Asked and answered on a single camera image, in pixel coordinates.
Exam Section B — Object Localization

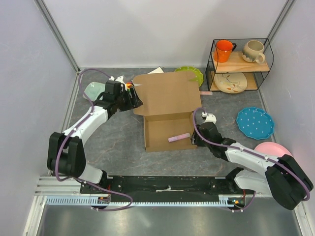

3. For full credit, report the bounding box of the brown cardboard box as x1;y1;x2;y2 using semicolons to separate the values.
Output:
132;71;201;152

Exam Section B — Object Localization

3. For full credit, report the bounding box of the green polka dot plate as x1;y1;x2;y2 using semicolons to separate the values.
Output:
174;66;204;87

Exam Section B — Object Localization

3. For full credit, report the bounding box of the pink round plate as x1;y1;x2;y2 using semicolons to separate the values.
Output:
254;142;292;157

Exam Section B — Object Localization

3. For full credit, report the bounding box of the mint green rectangular tray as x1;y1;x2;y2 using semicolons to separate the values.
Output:
82;82;105;101

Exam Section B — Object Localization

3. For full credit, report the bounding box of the beige ceramic mug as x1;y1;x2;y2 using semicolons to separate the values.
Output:
242;40;266;64

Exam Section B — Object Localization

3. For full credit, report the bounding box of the orange mug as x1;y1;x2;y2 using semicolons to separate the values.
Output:
214;40;237;63

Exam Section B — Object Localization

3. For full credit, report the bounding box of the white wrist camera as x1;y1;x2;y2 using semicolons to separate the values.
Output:
201;112;217;124
109;76;125;85

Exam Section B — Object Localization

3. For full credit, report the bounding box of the orange pink pastel highlighter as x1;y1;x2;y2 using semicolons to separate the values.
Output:
200;91;213;95

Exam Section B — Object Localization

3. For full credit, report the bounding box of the lilac highlighter pen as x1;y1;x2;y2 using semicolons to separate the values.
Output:
168;133;190;143

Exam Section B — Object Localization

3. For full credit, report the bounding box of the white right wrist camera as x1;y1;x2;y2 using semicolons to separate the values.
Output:
201;112;217;124

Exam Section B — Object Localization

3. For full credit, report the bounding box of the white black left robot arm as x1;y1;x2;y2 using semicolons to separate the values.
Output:
47;79;143;193

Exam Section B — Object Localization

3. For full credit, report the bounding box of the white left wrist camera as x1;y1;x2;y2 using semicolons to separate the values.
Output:
109;76;125;85

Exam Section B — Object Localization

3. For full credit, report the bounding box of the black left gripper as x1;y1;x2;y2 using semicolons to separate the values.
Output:
115;87;143;112

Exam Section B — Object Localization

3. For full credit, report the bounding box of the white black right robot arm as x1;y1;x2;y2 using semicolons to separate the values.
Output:
192;121;314;210

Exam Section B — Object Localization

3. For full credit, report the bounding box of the blue polka dot plate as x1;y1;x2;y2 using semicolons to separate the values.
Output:
236;107;275;140

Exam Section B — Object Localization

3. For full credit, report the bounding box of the cream floral oval plate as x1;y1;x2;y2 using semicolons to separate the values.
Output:
214;73;248;94

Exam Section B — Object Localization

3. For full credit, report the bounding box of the colourful flower plush toy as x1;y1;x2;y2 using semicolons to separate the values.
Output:
125;82;133;90

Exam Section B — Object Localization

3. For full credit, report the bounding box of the grey slotted cable duct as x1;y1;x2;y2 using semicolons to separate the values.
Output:
46;196;234;207

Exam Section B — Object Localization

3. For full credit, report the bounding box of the black wire wooden shelf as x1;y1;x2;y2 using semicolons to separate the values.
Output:
205;38;274;91

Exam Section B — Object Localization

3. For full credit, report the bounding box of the white square plate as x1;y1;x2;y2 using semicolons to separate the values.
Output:
149;67;164;74

